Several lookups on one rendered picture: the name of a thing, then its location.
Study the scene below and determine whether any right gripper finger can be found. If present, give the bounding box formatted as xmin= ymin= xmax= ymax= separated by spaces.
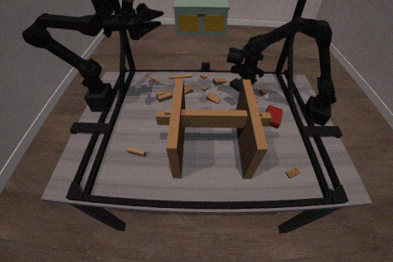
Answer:
xmin=143 ymin=4 xmax=164 ymax=21
xmin=137 ymin=17 xmax=161 ymax=37

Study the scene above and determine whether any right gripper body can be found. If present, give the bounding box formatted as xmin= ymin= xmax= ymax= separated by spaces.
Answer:
xmin=115 ymin=3 xmax=147 ymax=40

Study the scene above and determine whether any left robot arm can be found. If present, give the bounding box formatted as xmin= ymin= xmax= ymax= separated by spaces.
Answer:
xmin=227 ymin=17 xmax=337 ymax=112

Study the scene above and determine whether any wooden rail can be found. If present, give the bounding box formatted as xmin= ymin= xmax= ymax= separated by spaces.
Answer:
xmin=156 ymin=110 xmax=272 ymax=128

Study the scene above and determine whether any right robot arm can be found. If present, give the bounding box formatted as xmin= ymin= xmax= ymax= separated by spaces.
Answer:
xmin=22 ymin=0 xmax=134 ymax=95

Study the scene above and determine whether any tan wooden board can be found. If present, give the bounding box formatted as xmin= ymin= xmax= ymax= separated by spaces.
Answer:
xmin=166 ymin=79 xmax=186 ymax=178
xmin=236 ymin=79 xmax=268 ymax=179

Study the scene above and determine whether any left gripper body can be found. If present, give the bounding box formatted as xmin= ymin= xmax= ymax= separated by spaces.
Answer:
xmin=230 ymin=66 xmax=264 ymax=92

